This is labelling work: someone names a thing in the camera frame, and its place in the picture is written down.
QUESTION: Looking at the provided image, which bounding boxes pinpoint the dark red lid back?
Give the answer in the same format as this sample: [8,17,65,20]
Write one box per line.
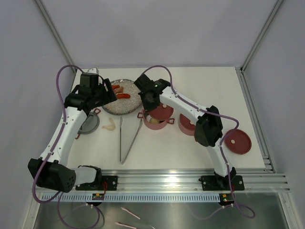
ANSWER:
[148,104,174,121]

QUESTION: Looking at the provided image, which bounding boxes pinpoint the dark red lid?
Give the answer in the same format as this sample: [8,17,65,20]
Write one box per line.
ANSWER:
[224,129,252,155]
[148,104,174,121]
[179,114,195,131]

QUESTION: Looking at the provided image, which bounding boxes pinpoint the white steamed bun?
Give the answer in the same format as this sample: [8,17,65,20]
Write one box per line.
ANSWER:
[149,117,160,125]

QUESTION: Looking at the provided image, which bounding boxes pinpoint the pink lunch container with handle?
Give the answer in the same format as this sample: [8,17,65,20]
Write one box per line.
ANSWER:
[178,114,195,136]

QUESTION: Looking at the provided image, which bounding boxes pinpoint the metal tongs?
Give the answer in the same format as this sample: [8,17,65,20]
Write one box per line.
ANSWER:
[119,116,143,165]

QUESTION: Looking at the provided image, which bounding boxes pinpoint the dark red lid front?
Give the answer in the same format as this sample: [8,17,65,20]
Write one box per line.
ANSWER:
[224,129,252,155]

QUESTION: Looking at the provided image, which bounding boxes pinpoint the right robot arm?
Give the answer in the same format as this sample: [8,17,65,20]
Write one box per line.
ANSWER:
[137,84,239,189]

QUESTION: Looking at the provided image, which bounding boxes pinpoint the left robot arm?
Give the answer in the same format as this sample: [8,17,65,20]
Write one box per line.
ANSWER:
[28,79,117,193]

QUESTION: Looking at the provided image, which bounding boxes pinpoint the red sausage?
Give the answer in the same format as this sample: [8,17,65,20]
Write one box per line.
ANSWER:
[116,93,131,99]

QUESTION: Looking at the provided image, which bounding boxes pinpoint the speckled ceramic plate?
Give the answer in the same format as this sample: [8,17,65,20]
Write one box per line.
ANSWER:
[102,79,142,115]

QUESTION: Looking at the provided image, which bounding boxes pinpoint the grey glass pot lid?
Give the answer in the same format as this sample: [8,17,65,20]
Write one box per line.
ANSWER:
[75,108,101,139]

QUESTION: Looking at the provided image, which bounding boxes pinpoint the pink stick upper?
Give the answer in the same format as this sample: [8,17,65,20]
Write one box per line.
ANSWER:
[121,207,141,220]

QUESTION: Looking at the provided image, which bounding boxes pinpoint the pink stick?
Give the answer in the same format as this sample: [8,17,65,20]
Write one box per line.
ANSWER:
[121,207,141,220]
[115,222,137,229]

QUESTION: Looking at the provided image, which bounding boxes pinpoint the pink stick lower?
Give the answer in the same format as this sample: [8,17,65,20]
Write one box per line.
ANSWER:
[115,222,137,229]

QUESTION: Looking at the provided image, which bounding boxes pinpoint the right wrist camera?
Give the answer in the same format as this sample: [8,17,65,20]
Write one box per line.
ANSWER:
[134,74,154,92]

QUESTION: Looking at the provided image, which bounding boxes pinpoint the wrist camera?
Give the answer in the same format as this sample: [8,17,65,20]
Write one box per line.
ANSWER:
[80,68,99,88]
[134,74,154,92]

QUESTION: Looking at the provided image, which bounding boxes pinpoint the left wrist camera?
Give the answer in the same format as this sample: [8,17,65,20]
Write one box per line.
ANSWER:
[80,68,99,88]

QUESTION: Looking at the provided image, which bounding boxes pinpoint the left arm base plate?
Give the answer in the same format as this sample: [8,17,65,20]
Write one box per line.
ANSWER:
[75,176,118,191]

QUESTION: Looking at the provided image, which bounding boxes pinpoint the right aluminium post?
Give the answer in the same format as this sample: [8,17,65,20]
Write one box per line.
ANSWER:
[240,0,286,72]

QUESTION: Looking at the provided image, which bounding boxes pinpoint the aluminium post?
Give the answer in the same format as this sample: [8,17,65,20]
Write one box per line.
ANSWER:
[240,0,286,72]
[33,0,75,65]

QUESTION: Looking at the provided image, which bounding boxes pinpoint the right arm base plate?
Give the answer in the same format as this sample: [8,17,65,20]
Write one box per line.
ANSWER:
[198,175,245,191]

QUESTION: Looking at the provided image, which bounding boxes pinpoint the left aluminium post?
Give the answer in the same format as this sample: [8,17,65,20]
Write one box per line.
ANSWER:
[33,0,75,65]

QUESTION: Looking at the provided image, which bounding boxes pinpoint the white slotted cable duct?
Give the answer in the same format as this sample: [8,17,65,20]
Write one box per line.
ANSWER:
[54,192,220,203]

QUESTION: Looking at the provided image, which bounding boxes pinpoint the aluminium front rail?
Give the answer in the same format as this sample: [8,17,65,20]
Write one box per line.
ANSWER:
[30,169,291,193]

